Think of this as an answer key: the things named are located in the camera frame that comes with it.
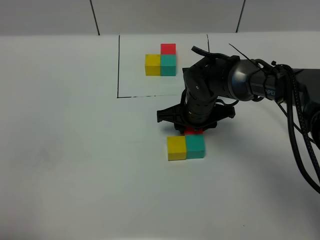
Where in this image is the template yellow cube block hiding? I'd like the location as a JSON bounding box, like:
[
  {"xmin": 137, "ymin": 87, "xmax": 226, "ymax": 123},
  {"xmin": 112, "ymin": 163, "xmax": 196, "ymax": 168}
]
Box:
[{"xmin": 144, "ymin": 54, "xmax": 161, "ymax": 76}]

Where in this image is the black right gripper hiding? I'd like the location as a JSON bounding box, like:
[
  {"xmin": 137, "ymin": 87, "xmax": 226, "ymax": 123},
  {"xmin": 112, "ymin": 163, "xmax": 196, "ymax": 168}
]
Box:
[{"xmin": 156, "ymin": 89, "xmax": 236, "ymax": 132}]

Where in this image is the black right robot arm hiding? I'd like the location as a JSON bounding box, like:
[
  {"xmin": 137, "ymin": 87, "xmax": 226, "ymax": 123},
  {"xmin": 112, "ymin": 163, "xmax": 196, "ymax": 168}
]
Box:
[{"xmin": 157, "ymin": 46, "xmax": 287, "ymax": 133}]

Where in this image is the template green cube block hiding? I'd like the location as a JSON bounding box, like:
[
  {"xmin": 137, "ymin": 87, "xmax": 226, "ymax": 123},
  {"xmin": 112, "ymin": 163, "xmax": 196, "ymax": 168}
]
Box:
[{"xmin": 160, "ymin": 54, "xmax": 177, "ymax": 77}]

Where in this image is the template red cube block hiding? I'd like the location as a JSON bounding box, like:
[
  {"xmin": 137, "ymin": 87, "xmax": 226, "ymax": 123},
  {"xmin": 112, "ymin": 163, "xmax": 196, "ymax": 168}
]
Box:
[{"xmin": 160, "ymin": 43, "xmax": 177, "ymax": 55}]

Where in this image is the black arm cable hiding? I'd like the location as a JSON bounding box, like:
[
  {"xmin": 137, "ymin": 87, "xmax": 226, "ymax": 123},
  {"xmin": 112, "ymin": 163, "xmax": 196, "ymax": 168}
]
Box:
[{"xmin": 274, "ymin": 64, "xmax": 320, "ymax": 195}]

